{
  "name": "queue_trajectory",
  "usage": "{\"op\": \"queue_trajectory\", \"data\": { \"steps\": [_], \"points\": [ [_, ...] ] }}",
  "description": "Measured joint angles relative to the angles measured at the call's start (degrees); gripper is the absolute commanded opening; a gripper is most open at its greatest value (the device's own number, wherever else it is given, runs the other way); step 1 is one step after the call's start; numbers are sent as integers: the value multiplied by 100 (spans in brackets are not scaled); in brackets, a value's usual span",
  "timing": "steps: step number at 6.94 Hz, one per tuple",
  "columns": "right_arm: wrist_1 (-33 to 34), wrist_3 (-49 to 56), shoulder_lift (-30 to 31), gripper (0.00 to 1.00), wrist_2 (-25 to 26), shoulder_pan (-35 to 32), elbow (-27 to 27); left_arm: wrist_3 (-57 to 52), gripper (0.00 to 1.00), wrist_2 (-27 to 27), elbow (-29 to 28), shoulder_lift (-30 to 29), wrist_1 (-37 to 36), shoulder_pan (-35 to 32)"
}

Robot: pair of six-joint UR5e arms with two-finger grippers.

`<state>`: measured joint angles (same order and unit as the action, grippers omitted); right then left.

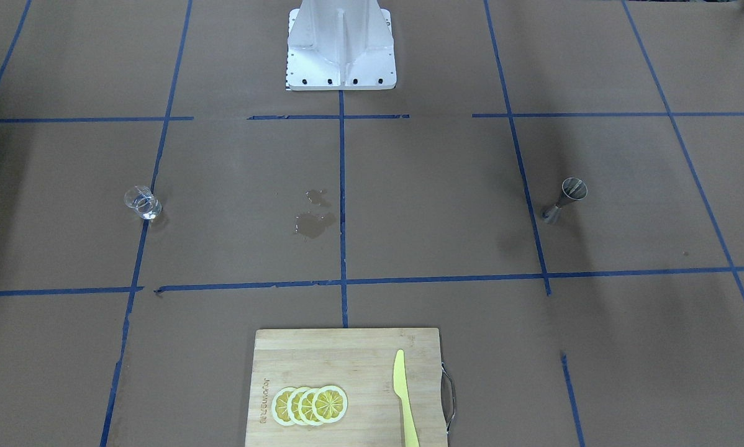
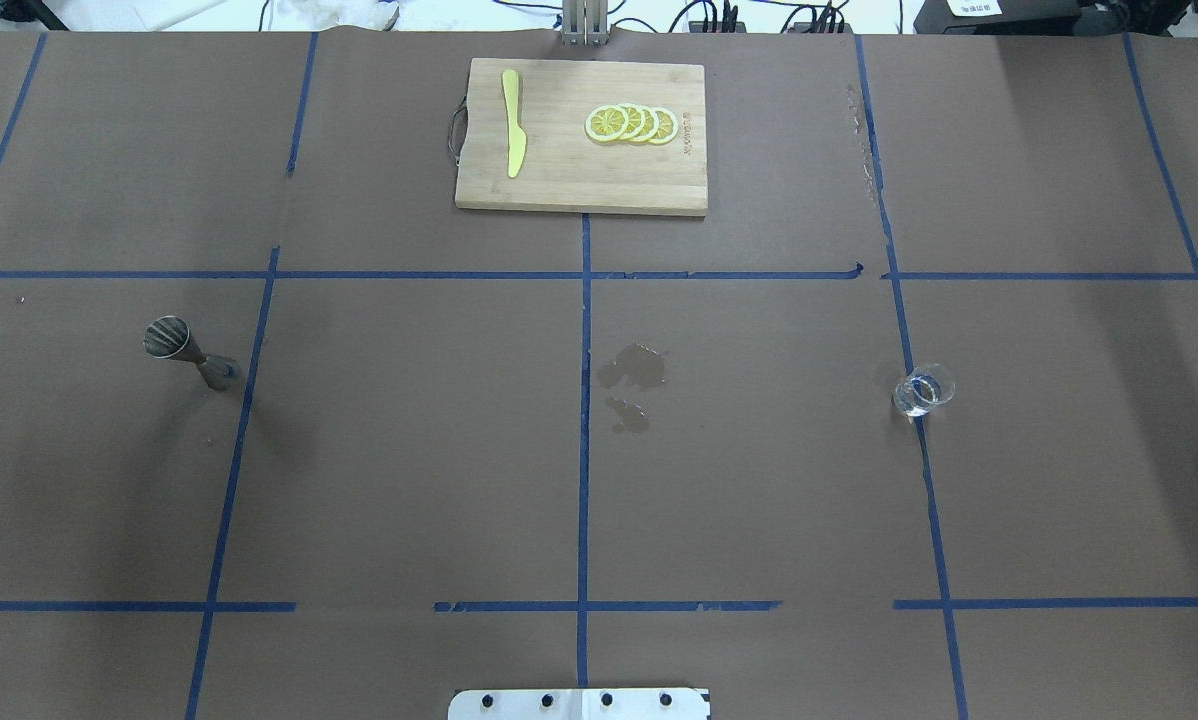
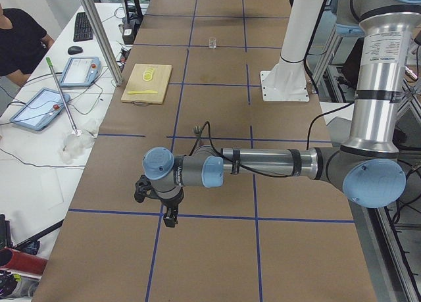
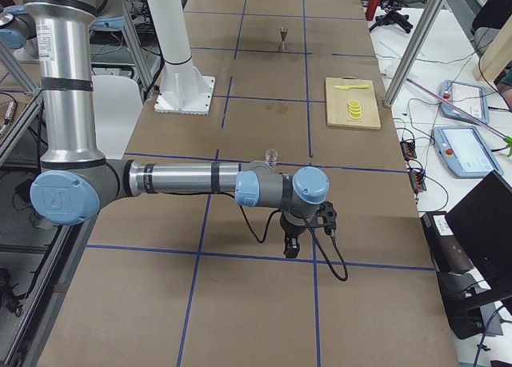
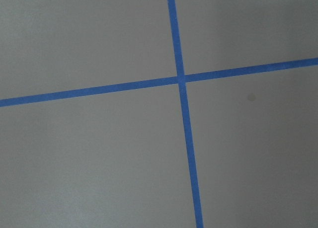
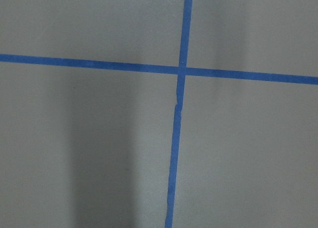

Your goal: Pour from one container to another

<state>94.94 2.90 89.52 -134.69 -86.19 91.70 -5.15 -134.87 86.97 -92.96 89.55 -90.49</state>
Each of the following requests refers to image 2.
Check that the small glass beaker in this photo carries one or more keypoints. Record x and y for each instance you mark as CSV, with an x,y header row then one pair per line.
x,y
920,392

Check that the steel double jigger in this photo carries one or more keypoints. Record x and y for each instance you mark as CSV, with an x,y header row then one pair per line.
x,y
170,338

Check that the bamboo cutting board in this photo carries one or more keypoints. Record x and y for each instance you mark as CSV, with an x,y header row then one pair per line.
x,y
564,170

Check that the yellow plastic knife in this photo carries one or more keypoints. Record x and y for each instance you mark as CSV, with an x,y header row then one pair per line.
x,y
511,83

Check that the back lemon slice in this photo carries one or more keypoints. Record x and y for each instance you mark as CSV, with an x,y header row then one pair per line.
x,y
668,126

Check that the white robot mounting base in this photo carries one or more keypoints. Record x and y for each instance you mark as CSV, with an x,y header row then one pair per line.
x,y
582,703

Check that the aluminium frame post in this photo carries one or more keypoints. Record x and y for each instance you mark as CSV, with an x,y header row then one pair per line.
x,y
585,23

